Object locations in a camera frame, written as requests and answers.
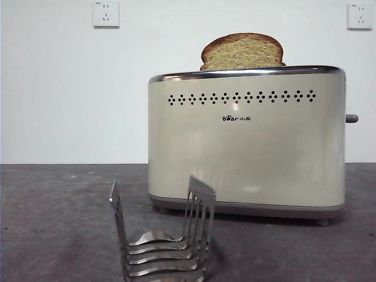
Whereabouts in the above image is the brown-crusted bread slice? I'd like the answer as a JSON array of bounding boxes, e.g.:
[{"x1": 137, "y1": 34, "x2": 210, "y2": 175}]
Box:
[{"x1": 200, "y1": 32, "x2": 287, "y2": 71}]

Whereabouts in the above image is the cream two-slot toaster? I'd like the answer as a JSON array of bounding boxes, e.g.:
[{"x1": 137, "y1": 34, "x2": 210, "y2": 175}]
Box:
[{"x1": 146, "y1": 64, "x2": 348, "y2": 227}]

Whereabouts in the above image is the stainless steel bread rack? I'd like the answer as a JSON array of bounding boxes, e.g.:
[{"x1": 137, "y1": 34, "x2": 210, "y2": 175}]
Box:
[{"x1": 108, "y1": 174, "x2": 217, "y2": 282}]

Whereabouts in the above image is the white wall socket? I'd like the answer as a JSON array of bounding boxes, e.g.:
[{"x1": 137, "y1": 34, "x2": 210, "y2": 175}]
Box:
[
  {"x1": 347, "y1": 2, "x2": 373, "y2": 31},
  {"x1": 93, "y1": 0, "x2": 120, "y2": 29}
]

